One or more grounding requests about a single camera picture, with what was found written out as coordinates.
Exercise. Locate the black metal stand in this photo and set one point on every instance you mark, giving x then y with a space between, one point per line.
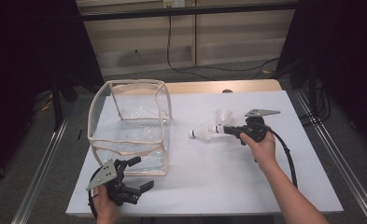
57 105

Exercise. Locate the white table cover sheet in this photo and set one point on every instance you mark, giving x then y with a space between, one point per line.
203 174

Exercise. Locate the wooden table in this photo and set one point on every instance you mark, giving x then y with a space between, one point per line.
249 85

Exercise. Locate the person's left hand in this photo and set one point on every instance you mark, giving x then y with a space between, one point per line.
105 211

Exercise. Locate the black horizontal bar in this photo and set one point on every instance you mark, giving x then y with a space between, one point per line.
172 12

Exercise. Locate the clear storage bag beige trim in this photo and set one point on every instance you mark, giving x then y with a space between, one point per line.
134 130

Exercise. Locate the small black floor object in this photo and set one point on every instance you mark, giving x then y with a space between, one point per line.
79 134

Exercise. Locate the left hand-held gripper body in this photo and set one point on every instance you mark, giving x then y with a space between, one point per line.
105 174

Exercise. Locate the white wall socket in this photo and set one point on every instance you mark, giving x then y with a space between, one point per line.
173 3

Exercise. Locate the metal floor rail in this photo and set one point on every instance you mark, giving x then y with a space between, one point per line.
38 183
354 179

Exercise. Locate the dark curtain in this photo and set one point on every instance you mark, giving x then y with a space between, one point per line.
352 62
22 62

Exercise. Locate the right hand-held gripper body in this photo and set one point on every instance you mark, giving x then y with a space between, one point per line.
255 127

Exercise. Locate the person's right hand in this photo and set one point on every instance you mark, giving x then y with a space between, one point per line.
263 152

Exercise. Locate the dark round table grommet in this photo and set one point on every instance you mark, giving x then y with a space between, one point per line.
227 91

